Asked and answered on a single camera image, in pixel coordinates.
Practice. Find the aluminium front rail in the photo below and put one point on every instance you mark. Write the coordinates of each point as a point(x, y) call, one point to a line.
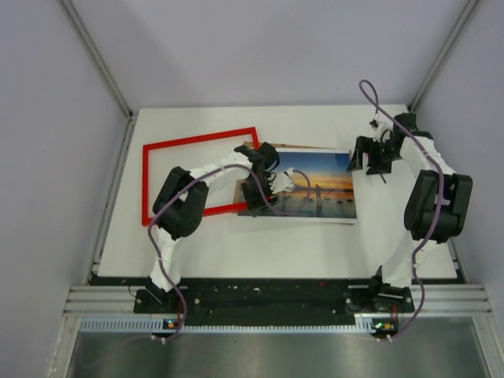
point(455, 300)

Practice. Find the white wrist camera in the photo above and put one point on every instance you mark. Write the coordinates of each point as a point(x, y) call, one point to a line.
point(283, 182)
point(382, 130)

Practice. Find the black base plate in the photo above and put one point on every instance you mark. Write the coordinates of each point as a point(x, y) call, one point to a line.
point(219, 300)

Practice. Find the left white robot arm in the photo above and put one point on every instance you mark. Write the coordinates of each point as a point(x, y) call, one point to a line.
point(180, 204)

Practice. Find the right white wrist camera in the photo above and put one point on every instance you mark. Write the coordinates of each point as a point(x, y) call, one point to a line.
point(382, 130)

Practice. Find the aluminium corner post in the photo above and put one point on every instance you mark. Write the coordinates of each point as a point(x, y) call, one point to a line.
point(96, 57)
point(463, 21)

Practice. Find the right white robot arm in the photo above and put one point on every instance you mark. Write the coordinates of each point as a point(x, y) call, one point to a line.
point(437, 206)

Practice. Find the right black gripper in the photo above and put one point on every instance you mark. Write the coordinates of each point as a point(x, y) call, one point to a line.
point(366, 145)

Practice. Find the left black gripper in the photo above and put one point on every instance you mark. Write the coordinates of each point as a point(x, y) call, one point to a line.
point(254, 203)

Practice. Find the white slotted cable duct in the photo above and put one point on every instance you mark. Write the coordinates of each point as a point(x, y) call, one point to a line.
point(168, 325)

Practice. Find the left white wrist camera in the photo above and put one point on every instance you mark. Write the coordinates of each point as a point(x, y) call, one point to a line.
point(283, 182)

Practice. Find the sunset photo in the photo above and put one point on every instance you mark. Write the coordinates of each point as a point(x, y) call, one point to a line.
point(324, 192)

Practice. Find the red picture frame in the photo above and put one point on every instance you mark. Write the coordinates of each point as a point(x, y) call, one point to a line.
point(147, 148)

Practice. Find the left aluminium corner post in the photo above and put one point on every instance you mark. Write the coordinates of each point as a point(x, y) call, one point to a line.
point(96, 57)

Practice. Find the right aluminium corner post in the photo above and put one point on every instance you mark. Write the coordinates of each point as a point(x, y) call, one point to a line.
point(463, 21)

